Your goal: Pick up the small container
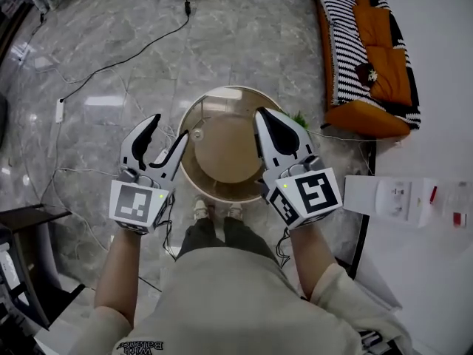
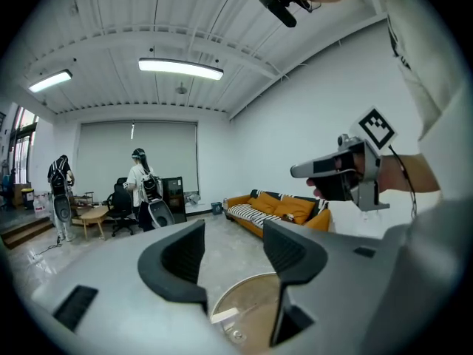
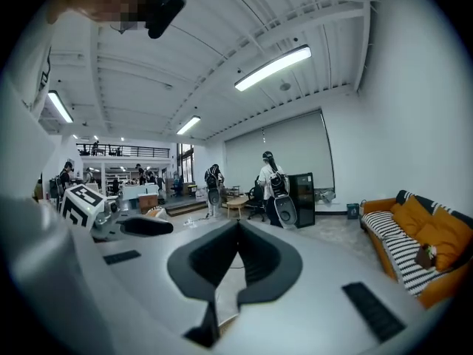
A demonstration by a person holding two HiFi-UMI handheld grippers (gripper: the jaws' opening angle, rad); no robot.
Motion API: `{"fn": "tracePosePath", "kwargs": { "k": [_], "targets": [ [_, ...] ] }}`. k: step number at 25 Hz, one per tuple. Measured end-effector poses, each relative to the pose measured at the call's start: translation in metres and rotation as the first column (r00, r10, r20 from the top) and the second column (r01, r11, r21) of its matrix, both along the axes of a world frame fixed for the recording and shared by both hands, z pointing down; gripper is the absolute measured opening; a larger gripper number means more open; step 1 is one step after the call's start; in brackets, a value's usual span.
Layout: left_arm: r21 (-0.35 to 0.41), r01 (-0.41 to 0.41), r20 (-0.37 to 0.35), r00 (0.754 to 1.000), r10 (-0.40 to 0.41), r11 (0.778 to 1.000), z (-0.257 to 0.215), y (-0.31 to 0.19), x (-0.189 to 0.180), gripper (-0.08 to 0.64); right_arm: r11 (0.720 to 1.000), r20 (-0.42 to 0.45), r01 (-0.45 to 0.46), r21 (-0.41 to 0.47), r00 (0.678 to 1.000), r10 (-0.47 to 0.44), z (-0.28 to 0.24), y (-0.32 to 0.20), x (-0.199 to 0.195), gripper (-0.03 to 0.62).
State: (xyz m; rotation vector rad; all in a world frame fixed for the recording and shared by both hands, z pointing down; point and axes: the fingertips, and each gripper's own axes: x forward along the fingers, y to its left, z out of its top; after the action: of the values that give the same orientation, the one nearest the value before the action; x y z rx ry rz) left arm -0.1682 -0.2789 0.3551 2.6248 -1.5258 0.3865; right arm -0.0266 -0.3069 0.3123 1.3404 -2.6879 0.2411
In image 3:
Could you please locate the black office chair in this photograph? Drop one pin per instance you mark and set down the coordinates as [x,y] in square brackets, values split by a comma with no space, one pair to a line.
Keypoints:
[255,198]

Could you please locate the long ceiling light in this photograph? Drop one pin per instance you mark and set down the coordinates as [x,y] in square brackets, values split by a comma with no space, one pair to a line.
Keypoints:
[188,125]
[273,67]
[60,106]

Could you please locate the small brown bag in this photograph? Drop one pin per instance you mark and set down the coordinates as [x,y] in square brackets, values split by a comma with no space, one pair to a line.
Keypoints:
[425,257]

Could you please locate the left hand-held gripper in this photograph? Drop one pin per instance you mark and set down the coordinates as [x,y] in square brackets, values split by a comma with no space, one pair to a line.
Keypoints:
[83,207]

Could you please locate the black and white striped blanket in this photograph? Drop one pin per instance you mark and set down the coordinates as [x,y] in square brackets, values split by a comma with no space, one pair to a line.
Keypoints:
[403,250]

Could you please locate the black cabinet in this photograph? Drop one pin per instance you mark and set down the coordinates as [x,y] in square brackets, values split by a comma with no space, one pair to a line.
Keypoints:
[305,198]

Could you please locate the black head-mounted camera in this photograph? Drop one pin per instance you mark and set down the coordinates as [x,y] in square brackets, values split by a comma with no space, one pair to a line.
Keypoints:
[166,9]

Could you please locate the wooden box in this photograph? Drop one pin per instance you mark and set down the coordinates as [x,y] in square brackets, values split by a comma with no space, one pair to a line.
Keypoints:
[148,202]

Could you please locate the wooden oval table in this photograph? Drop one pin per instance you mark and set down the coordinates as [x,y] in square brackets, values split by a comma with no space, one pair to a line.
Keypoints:
[236,200]

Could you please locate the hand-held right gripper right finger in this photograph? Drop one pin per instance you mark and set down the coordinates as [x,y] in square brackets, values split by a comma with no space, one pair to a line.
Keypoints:
[314,320]

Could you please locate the orange sofa cushion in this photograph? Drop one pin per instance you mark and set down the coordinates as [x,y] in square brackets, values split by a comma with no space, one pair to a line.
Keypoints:
[410,214]
[447,239]

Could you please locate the black balcony railing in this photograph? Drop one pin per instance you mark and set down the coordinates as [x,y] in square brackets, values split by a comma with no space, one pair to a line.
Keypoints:
[122,150]

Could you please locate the blue box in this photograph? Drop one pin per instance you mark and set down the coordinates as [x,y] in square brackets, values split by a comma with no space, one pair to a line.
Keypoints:
[353,211]

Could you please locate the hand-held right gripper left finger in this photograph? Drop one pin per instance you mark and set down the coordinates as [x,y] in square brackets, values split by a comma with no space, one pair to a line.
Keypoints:
[148,290]

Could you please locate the orange sofa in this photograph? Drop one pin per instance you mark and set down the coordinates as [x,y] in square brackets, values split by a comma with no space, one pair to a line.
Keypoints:
[447,290]

